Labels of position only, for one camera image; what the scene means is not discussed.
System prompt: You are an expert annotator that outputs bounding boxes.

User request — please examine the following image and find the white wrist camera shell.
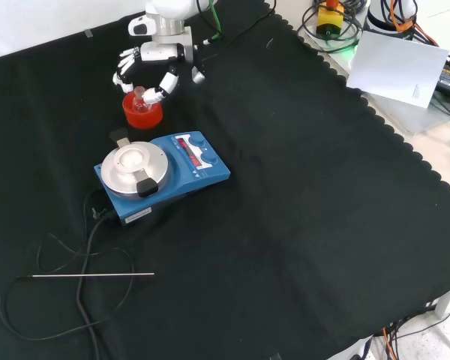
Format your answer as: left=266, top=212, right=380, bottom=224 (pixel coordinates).
left=128, top=15, right=158, bottom=38

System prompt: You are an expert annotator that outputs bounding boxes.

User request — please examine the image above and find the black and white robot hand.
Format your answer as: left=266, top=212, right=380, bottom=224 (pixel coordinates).
left=111, top=35, right=207, bottom=107

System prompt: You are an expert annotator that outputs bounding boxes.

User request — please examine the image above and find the white board panel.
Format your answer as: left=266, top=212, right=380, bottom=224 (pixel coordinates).
left=0, top=0, right=149, bottom=62

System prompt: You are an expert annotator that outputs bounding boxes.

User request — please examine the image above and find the clear glass round-bottom flask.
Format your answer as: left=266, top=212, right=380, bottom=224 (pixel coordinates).
left=132, top=85, right=153, bottom=113

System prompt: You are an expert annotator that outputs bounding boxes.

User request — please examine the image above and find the white table leg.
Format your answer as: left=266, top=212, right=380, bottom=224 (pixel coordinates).
left=433, top=283, right=450, bottom=320

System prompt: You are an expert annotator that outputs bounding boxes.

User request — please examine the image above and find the orange ribbed flask ring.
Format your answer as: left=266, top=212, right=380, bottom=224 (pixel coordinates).
left=121, top=91, right=164, bottom=131

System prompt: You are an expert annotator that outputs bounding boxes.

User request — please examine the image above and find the black stop button cable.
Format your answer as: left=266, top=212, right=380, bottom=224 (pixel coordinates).
left=301, top=0, right=365, bottom=53

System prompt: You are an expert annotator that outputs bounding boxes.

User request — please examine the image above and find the thin black probe cable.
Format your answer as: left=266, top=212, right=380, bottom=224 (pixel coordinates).
left=0, top=187, right=136, bottom=342

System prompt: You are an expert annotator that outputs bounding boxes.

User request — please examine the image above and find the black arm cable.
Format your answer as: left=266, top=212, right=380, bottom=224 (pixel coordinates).
left=196, top=0, right=278, bottom=48

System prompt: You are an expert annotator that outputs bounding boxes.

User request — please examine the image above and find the thick black power cable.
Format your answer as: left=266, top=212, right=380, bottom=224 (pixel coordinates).
left=76, top=209, right=118, bottom=360

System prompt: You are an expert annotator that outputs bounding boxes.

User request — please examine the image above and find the aluminium block with black handles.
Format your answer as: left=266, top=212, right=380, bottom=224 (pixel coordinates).
left=100, top=128, right=170, bottom=199

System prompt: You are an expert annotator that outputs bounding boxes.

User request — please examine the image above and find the thin steel probe rod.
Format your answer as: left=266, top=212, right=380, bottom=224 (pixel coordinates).
left=31, top=272, right=155, bottom=279

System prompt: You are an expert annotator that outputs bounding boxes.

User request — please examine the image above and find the blue base magnetic heater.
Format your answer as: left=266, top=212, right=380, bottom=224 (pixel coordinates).
left=93, top=130, right=232, bottom=228

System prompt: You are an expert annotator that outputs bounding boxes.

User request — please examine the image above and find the yellow stop button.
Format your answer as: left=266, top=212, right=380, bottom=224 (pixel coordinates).
left=316, top=0, right=347, bottom=38

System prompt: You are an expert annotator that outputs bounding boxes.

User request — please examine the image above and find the black bench cloth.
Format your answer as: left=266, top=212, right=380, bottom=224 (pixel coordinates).
left=0, top=0, right=450, bottom=360

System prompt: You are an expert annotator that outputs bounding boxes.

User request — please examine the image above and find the orange floor cable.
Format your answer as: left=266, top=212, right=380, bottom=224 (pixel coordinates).
left=381, top=325, right=399, bottom=360

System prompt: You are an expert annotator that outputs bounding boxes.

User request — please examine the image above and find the white paper sheet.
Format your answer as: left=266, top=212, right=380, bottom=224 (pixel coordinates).
left=346, top=30, right=450, bottom=110

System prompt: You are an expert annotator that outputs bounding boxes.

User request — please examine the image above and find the green cable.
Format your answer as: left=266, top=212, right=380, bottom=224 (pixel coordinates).
left=201, top=0, right=227, bottom=47

